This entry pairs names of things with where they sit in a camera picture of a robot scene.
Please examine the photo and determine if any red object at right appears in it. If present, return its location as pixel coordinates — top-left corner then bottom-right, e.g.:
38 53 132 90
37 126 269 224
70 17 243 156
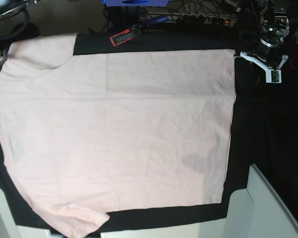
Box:
289 43 298 70

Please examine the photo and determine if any black table cloth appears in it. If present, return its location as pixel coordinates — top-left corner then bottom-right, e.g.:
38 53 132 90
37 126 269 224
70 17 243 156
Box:
0 27 298 235

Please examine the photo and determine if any blue box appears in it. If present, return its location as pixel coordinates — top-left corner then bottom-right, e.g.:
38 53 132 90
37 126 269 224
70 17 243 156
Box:
101 0 169 7

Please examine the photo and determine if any white power strip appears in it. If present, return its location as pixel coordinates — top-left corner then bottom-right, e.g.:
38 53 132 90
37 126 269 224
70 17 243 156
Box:
141 11 236 26

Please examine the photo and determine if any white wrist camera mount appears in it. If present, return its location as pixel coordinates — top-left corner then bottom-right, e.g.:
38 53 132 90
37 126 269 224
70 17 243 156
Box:
265 69 282 84

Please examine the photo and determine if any orange black clamp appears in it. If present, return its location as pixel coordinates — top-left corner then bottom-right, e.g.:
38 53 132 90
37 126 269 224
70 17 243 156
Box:
110 15 168 47

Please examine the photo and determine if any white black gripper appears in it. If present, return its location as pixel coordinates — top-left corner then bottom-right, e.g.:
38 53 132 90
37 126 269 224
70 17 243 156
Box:
234 37 288 70

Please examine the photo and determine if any pink T-shirt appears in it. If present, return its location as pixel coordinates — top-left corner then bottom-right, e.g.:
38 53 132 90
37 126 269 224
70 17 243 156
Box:
0 35 236 238

